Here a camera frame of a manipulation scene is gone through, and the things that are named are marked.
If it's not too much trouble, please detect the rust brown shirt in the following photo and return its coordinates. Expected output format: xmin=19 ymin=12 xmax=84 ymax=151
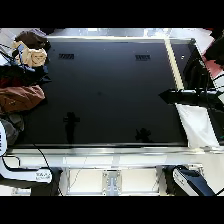
xmin=0 ymin=84 xmax=46 ymax=114

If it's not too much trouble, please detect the white cloth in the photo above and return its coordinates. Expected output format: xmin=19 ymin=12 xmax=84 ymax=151
xmin=175 ymin=102 xmax=220 ymax=148

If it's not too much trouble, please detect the tan garment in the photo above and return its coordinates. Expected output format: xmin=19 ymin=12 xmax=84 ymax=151
xmin=11 ymin=41 xmax=48 ymax=69

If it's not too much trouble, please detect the black garment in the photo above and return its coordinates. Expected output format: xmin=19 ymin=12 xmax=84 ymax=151
xmin=203 ymin=32 xmax=224 ymax=68
xmin=0 ymin=63 xmax=52 ymax=89

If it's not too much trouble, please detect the grey garment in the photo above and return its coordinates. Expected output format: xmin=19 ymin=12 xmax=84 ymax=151
xmin=0 ymin=112 xmax=26 ymax=146

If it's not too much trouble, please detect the red garment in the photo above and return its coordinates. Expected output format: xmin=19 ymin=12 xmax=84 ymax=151
xmin=201 ymin=58 xmax=224 ymax=82

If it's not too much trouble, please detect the dark brown garment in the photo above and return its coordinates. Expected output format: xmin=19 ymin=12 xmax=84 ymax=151
xmin=14 ymin=30 xmax=51 ymax=52

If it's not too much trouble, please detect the silver frame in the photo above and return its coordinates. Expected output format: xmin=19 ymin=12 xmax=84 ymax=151
xmin=0 ymin=143 xmax=224 ymax=197

